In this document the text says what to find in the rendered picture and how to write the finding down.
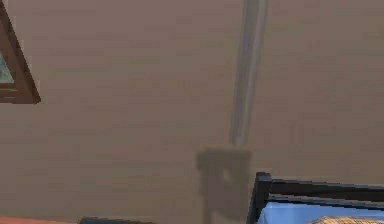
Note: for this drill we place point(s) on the dark grey furniture edge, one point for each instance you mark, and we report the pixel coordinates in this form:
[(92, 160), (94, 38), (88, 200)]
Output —
[(110, 221)]

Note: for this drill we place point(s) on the brown framed window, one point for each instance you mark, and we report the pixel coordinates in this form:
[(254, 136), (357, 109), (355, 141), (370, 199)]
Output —
[(20, 80)]

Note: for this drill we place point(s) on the black framed bed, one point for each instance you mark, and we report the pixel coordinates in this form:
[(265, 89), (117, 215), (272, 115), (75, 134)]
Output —
[(293, 191)]

